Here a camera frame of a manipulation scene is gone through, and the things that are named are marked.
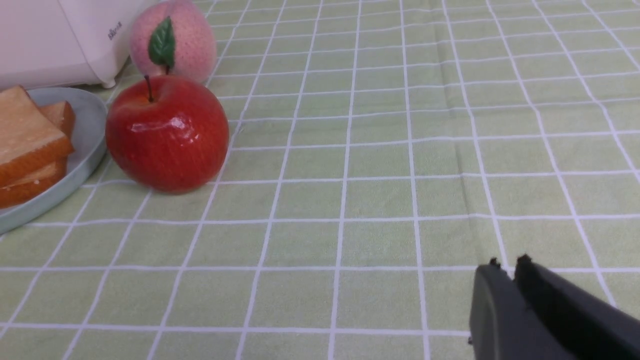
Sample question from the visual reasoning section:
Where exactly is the light blue round plate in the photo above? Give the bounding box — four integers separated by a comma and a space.
0, 87, 108, 235

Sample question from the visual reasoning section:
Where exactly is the red apple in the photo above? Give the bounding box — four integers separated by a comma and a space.
105, 75, 230, 194

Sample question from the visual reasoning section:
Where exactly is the toasted bread slice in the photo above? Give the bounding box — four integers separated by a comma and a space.
0, 85, 61, 183
0, 101, 76, 209

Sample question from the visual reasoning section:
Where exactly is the white two-slot toaster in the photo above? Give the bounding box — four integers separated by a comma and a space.
0, 0, 154, 89

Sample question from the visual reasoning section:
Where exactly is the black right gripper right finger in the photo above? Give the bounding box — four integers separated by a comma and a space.
514, 254, 639, 360

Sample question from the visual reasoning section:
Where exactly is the green checkered tablecloth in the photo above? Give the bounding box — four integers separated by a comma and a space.
1, 0, 640, 360

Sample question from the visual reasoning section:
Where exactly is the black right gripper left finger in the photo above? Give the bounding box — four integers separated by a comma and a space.
468, 258, 575, 360

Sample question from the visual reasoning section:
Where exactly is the pink peach with green leaf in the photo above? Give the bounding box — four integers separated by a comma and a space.
128, 0, 217, 83

